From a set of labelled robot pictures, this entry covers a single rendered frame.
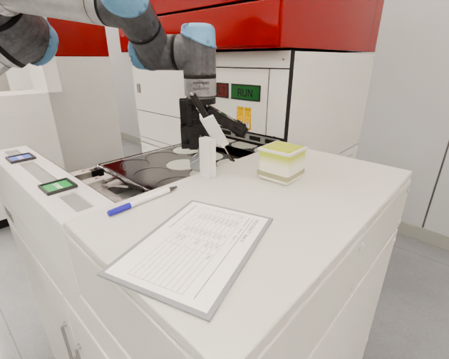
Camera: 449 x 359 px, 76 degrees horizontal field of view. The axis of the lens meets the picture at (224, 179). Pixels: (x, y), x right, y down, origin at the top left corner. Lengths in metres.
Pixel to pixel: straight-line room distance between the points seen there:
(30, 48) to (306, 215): 0.79
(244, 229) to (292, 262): 0.09
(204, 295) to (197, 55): 0.49
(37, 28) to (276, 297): 0.84
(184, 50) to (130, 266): 0.46
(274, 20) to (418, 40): 1.53
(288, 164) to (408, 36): 1.80
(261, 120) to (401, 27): 1.53
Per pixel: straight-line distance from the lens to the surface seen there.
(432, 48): 2.25
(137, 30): 0.63
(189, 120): 0.69
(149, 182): 0.77
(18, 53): 0.95
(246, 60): 0.94
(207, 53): 0.67
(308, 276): 0.36
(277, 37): 0.82
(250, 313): 0.31
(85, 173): 0.88
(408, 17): 2.29
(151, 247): 0.40
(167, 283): 0.34
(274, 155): 0.57
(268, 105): 0.90
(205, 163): 0.59
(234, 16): 0.91
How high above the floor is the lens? 1.20
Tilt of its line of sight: 23 degrees down
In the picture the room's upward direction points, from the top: straight up
